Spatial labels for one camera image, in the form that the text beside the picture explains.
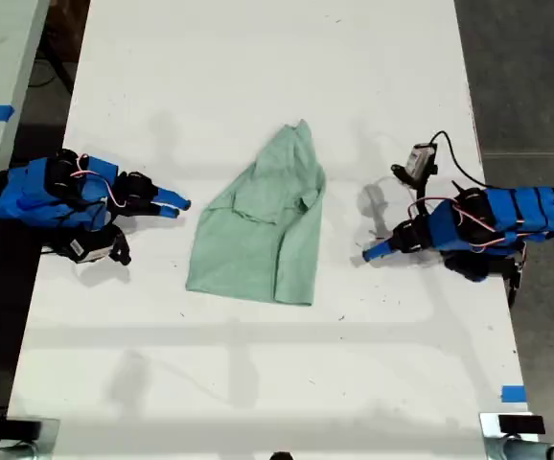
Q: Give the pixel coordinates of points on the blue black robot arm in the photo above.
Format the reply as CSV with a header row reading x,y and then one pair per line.
x,y
32,191
497,215

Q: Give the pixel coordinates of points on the black white camera box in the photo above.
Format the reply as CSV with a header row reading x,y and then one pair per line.
x,y
87,249
420,160

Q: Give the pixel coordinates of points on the short black camera stalk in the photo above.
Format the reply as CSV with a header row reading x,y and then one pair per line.
x,y
421,190
121,246

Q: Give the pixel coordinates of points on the small black box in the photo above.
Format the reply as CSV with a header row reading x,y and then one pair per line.
x,y
521,424
24,429

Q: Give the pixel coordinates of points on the metal corner bracket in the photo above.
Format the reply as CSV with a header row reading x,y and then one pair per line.
x,y
489,424
51,433

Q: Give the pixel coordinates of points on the pale green T-shirt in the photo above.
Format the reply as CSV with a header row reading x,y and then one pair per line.
x,y
258,230

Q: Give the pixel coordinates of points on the black table clamp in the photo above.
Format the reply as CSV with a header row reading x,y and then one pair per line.
x,y
514,282

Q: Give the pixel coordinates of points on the grey metal pipe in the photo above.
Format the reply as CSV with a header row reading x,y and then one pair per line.
x,y
536,451
4,453

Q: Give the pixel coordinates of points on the small black round object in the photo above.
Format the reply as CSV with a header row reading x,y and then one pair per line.
x,y
281,456

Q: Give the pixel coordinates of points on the short blue tape strip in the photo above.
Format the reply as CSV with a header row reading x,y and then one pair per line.
x,y
514,394

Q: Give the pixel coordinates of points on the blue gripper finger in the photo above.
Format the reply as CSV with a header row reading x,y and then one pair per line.
x,y
172,197
164,210
380,248
383,254

